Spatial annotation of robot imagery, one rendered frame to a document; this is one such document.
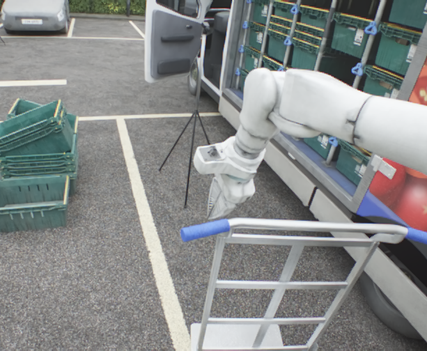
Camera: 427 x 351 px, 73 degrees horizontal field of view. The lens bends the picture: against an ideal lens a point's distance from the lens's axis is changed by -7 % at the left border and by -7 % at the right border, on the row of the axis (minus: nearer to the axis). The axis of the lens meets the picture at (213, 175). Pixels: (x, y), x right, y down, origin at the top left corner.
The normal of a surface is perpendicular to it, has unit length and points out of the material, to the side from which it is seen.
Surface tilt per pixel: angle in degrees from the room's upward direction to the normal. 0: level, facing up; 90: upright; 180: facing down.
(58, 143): 91
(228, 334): 0
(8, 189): 87
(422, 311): 90
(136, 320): 0
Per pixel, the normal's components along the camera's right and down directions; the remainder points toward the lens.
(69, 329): 0.12, -0.83
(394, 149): -0.75, 0.50
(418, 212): -0.93, 0.09
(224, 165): 0.16, 0.80
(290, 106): -0.73, 0.26
